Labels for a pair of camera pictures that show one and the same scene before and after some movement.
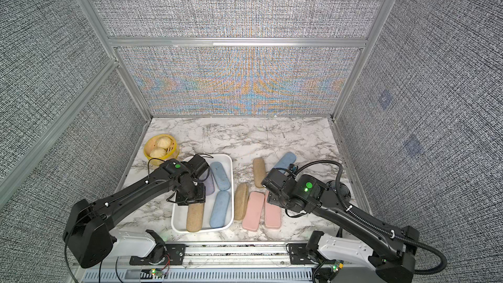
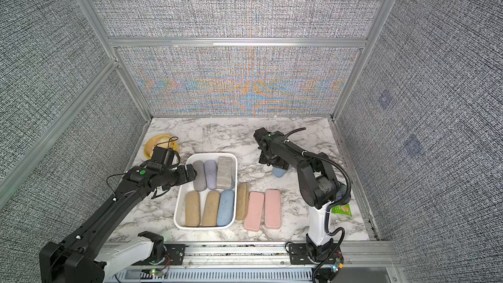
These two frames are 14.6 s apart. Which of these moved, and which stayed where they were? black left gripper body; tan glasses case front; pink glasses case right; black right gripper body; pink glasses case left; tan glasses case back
Moved: black right gripper body; tan glasses case back; black left gripper body
Stayed: pink glasses case left; pink glasses case right; tan glasses case front
